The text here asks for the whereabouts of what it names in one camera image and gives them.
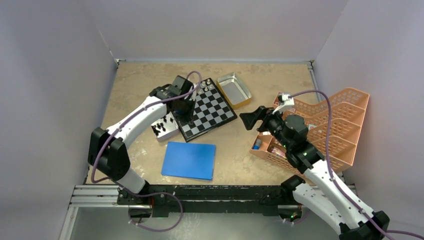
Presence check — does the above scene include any blue folder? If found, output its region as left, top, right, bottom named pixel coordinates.
left=161, top=141, right=216, bottom=181

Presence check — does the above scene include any gold rectangular metal tin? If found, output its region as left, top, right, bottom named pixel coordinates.
left=216, top=72, right=252, bottom=110

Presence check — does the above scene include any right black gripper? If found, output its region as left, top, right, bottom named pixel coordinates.
left=240, top=105, right=292, bottom=150

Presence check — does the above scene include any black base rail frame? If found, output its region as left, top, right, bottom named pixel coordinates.
left=117, top=184, right=305, bottom=221

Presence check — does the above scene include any orange plastic tiered organizer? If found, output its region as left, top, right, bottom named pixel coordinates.
left=249, top=87, right=371, bottom=186

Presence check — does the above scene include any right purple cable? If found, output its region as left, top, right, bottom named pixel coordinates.
left=288, top=90, right=424, bottom=239

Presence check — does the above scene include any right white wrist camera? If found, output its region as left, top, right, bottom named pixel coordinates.
left=272, top=92, right=295, bottom=115

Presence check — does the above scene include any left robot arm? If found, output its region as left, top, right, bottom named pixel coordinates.
left=87, top=75, right=201, bottom=205

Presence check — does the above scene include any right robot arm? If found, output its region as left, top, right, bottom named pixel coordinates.
left=239, top=106, right=390, bottom=240

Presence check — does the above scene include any white chess piece row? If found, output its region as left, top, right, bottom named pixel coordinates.
left=197, top=79, right=215, bottom=95

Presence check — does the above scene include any black and silver chessboard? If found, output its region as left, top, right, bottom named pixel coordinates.
left=177, top=78, right=238, bottom=143

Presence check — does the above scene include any pile of black chess pieces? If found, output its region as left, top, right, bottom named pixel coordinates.
left=151, top=122, right=172, bottom=136

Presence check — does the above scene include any blue capped small bottle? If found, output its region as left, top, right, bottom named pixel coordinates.
left=252, top=138, right=263, bottom=150

